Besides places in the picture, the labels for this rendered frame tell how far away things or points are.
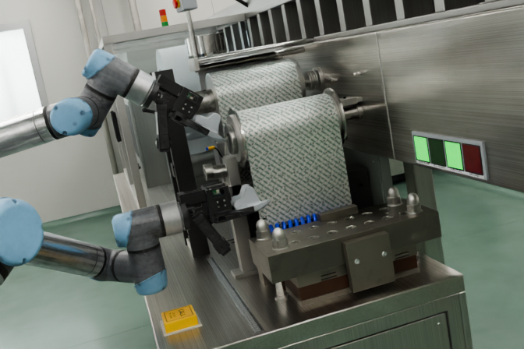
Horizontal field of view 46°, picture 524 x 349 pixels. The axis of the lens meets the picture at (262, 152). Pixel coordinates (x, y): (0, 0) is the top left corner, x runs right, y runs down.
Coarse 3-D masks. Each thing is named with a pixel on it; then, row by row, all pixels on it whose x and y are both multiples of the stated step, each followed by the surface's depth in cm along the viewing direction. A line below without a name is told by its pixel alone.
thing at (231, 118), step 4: (332, 100) 152; (336, 104) 151; (336, 108) 151; (228, 116) 149; (232, 116) 148; (340, 116) 151; (228, 120) 150; (232, 120) 146; (340, 120) 151; (228, 124) 152; (232, 124) 147; (236, 124) 145; (340, 124) 151; (236, 128) 145; (340, 128) 151; (236, 132) 145; (236, 136) 146; (240, 136) 145; (240, 140) 145; (240, 144) 145; (240, 148) 145; (240, 152) 146; (236, 156) 151; (240, 156) 147; (240, 160) 149
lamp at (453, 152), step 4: (448, 144) 119; (452, 144) 118; (456, 144) 117; (448, 148) 120; (452, 148) 118; (456, 148) 117; (448, 152) 120; (452, 152) 119; (456, 152) 117; (460, 152) 116; (448, 156) 120; (452, 156) 119; (456, 156) 118; (460, 156) 116; (448, 160) 121; (452, 160) 119; (456, 160) 118; (460, 160) 117; (448, 164) 121; (452, 164) 120; (456, 164) 118; (460, 164) 117; (460, 168) 117
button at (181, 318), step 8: (168, 312) 136; (176, 312) 135; (184, 312) 134; (192, 312) 134; (168, 320) 132; (176, 320) 131; (184, 320) 131; (192, 320) 132; (168, 328) 131; (176, 328) 131; (184, 328) 132
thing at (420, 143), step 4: (416, 136) 131; (416, 140) 131; (420, 140) 130; (424, 140) 128; (416, 144) 132; (420, 144) 130; (424, 144) 128; (416, 148) 132; (420, 148) 130; (424, 148) 129; (416, 152) 132; (420, 152) 131; (424, 152) 129; (416, 156) 133; (420, 156) 131; (424, 156) 130; (428, 156) 128; (428, 160) 128
